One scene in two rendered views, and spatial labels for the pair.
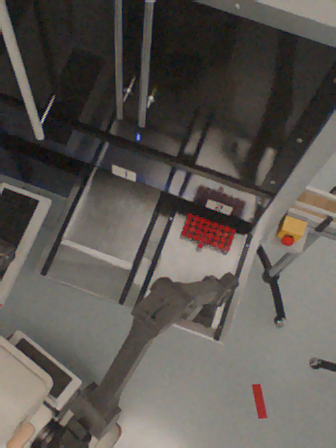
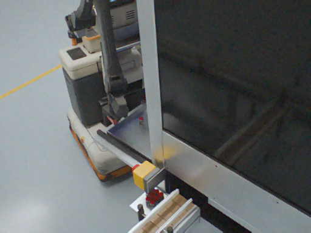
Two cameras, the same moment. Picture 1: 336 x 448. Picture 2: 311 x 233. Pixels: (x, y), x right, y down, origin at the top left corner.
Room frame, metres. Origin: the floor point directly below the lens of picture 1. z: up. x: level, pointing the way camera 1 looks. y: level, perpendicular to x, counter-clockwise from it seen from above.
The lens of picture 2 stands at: (1.23, -1.21, 2.05)
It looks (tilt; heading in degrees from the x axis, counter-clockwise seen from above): 40 degrees down; 122
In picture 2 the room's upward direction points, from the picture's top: 4 degrees counter-clockwise
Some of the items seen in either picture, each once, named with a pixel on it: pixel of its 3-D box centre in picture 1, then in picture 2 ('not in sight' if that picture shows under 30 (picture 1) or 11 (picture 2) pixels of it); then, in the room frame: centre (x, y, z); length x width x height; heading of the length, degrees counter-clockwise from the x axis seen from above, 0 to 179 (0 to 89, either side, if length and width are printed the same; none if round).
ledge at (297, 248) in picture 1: (287, 231); (154, 205); (0.72, -0.49, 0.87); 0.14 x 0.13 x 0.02; 167
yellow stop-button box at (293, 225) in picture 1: (291, 227); (146, 176); (0.68, -0.47, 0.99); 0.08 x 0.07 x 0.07; 167
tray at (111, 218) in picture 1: (115, 210); not in sight; (0.70, 0.13, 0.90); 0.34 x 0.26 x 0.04; 167
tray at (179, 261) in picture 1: (196, 266); (153, 135); (0.53, -0.18, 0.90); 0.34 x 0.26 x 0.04; 168
